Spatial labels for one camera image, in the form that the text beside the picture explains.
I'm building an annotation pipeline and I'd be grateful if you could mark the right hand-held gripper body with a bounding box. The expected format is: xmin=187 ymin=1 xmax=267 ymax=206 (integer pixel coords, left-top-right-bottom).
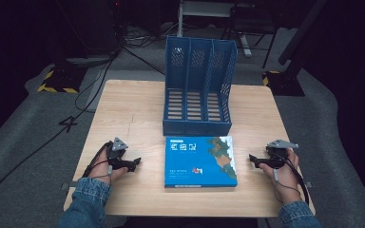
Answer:
xmin=265 ymin=139 xmax=299 ymax=169

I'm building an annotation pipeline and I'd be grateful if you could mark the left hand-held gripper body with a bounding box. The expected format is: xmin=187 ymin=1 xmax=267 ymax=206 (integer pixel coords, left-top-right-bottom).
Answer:
xmin=106 ymin=137 xmax=135 ymax=173

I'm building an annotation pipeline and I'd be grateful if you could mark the blue book with map cover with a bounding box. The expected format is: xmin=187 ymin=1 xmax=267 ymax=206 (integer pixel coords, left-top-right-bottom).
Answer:
xmin=163 ymin=135 xmax=239 ymax=189

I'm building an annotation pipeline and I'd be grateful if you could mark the blue plastic file rack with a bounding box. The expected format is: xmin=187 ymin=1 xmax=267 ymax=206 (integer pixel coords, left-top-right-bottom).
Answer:
xmin=162 ymin=35 xmax=239 ymax=138

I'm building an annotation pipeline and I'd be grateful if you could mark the person's left hand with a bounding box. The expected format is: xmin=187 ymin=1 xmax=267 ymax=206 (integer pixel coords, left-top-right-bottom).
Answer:
xmin=87 ymin=147 xmax=129 ymax=187

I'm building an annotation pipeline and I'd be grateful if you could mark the person's right hand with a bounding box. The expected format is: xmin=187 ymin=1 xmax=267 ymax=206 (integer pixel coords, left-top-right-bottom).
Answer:
xmin=259 ymin=148 xmax=303 ymax=205

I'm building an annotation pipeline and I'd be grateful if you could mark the black yellow striped stand base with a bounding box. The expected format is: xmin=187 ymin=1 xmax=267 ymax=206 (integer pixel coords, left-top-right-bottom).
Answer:
xmin=261 ymin=69 xmax=306 ymax=98
xmin=37 ymin=66 xmax=81 ymax=95

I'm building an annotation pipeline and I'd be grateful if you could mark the black slanted pole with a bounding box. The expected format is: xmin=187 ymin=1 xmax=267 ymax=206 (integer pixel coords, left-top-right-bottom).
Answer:
xmin=277 ymin=0 xmax=329 ymax=67

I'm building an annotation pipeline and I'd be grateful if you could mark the dark computer tower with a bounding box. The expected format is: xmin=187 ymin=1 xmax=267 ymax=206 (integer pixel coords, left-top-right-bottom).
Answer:
xmin=64 ymin=0 xmax=123 ymax=63

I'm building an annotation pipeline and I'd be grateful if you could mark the white metal stand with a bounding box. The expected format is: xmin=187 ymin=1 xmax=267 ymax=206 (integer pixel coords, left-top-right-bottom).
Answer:
xmin=176 ymin=0 xmax=255 ymax=59

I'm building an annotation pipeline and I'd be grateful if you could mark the left hand-held gripper black cable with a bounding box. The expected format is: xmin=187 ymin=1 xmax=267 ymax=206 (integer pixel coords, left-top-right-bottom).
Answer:
xmin=81 ymin=141 xmax=114 ymax=179

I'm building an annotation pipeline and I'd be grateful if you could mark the hand-held gripper black cable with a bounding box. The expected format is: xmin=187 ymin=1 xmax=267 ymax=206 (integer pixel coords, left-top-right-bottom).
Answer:
xmin=283 ymin=154 xmax=311 ymax=206
xmin=81 ymin=141 xmax=114 ymax=179

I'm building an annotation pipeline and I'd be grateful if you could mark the right hand-held gripper black cable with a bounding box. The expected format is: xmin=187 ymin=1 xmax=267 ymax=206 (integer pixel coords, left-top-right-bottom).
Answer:
xmin=283 ymin=154 xmax=311 ymax=206

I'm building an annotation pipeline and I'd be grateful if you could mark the long black floor cable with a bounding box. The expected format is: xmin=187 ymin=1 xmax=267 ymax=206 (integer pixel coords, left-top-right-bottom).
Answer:
xmin=0 ymin=51 xmax=119 ymax=217

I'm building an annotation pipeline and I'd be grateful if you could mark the black chair frame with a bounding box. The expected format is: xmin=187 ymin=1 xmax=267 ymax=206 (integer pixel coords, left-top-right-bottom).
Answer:
xmin=221 ymin=2 xmax=281 ymax=69

